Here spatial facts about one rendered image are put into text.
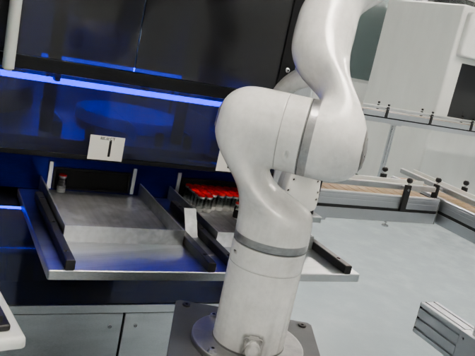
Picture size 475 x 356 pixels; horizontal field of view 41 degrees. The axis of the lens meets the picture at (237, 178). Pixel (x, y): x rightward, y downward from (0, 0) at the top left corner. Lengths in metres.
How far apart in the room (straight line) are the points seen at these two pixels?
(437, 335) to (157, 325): 1.04
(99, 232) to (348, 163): 0.60
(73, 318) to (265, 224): 0.87
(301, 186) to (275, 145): 0.57
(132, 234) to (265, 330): 0.45
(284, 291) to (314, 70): 0.35
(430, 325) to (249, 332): 1.44
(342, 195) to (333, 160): 1.11
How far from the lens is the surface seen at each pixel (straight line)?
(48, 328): 1.72
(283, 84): 1.43
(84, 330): 1.75
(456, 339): 2.32
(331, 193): 2.02
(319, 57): 1.02
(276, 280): 0.99
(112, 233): 1.35
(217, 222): 1.61
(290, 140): 0.93
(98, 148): 1.56
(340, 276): 1.47
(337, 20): 1.06
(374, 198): 2.12
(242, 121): 0.94
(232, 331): 1.03
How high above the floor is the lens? 1.37
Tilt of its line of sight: 13 degrees down
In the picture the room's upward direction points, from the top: 12 degrees clockwise
